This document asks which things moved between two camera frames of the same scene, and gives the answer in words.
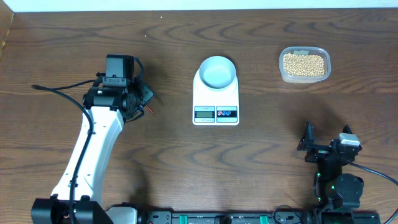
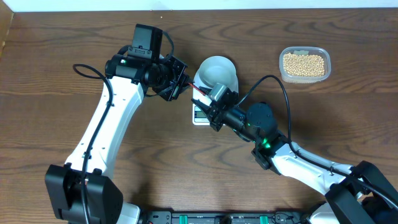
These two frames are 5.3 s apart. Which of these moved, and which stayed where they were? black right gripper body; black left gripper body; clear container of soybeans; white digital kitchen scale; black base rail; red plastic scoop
Moved: black right gripper body; red plastic scoop; black left gripper body
Stayed: white digital kitchen scale; clear container of soybeans; black base rail
